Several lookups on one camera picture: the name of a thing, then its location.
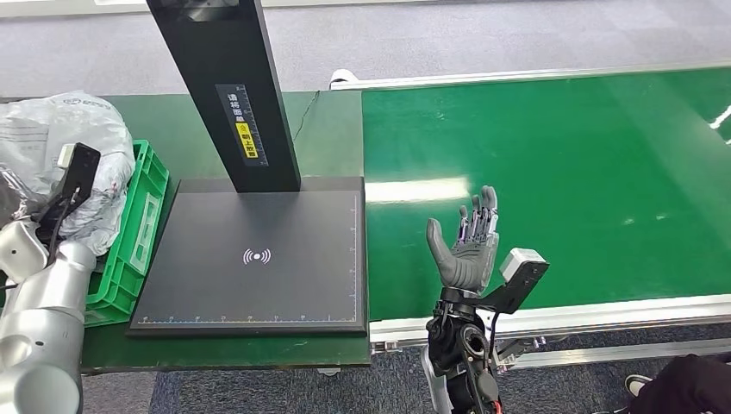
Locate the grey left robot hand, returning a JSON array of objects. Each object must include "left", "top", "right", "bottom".
[{"left": 0, "top": 166, "right": 42, "bottom": 228}]

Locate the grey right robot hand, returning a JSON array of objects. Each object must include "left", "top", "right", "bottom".
[{"left": 425, "top": 185, "right": 500, "bottom": 295}]

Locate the grey plastic mailer package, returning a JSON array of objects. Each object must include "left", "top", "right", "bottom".
[{"left": 0, "top": 91, "right": 137, "bottom": 257}]

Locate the green conveyor belt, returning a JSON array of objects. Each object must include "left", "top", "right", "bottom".
[{"left": 362, "top": 67, "right": 731, "bottom": 323}]

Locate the low aluminium conveyor beam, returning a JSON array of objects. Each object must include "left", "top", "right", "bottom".
[{"left": 502, "top": 338, "right": 731, "bottom": 371}]

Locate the black inbound scanner machine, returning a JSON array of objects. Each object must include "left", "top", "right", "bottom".
[{"left": 125, "top": 0, "right": 370, "bottom": 338}]

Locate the white conveyor end cap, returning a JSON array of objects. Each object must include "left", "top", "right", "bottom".
[{"left": 329, "top": 68, "right": 361, "bottom": 91}]

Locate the green plastic crate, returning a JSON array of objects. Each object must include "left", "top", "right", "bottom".
[{"left": 82, "top": 140, "right": 171, "bottom": 329}]

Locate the person's foot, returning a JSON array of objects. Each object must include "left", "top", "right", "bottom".
[{"left": 625, "top": 373, "right": 655, "bottom": 399}]

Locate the person's leg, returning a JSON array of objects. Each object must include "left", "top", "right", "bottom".
[{"left": 645, "top": 354, "right": 731, "bottom": 414}]

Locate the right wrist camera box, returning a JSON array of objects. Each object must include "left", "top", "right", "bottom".
[{"left": 478, "top": 247, "right": 551, "bottom": 316}]

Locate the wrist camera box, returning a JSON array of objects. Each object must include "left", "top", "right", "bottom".
[
  {"left": 34, "top": 141, "right": 103, "bottom": 242},
  {"left": 478, "top": 247, "right": 551, "bottom": 316}
]

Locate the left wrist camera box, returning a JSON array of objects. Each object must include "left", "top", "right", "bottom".
[{"left": 34, "top": 141, "right": 103, "bottom": 242}]

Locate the metal conveyor bracket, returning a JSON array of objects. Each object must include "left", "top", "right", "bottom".
[{"left": 491, "top": 336, "right": 548, "bottom": 370}]

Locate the wide aluminium conveyor rail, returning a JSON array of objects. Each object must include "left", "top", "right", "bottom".
[{"left": 368, "top": 294, "right": 731, "bottom": 351}]

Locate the thin aluminium conveyor rail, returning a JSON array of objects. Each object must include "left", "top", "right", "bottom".
[{"left": 329, "top": 61, "right": 731, "bottom": 91}]

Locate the thin black table cable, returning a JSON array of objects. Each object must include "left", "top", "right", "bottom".
[{"left": 291, "top": 89, "right": 322, "bottom": 144}]

